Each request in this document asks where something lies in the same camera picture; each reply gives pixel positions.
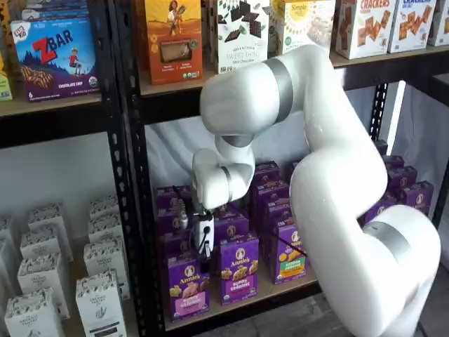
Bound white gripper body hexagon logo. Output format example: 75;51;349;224
191;213;215;256

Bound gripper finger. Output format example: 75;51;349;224
200;240;213;275

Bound purple Annie's box pink label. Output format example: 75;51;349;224
155;185;193;212
160;231;197;260
156;209;192;237
167;253;212;323

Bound purple Annie's box violet label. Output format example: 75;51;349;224
219;233;260;306
213;209;250;240

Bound purple Annie's box green label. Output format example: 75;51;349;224
257;181;292;206
261;224;310;286
266;201;297;229
252;161;282;185

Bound white Organic Pantry box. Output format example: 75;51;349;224
88;194;121;220
87;212;126;246
83;235;130;292
0;213;15;243
16;252;71;319
4;286;67;337
19;224;74;263
27;201;67;232
75;270;128;337

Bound orange cracker box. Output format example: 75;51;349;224
142;0;204;86

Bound purple Annie's box brown label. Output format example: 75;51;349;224
361;201;397;225

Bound white Simple Mills thins box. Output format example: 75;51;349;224
212;0;271;75

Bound purple Annie's snack box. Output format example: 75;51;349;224
399;180;435;217
387;166;418;194
382;154;404;169

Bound blue ZBar snack box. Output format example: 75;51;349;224
9;18;101;103
19;0;91;24

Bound yellow Simple Mills bar box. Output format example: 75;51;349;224
276;0;336;56

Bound yellow Bobo's snack box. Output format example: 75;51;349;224
0;0;14;103

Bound white crackers box left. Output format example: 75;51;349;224
335;0;392;60

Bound white crackers box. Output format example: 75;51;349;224
335;0;392;60
387;0;438;54

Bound white crackers box right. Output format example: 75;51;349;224
387;0;438;54

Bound white cracker box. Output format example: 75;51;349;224
427;0;449;47

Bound black metal shelving rack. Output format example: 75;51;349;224
0;0;123;337
119;0;449;337

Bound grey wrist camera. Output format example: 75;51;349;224
175;198;193;230

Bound black side shelf frame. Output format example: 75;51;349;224
430;72;449;229

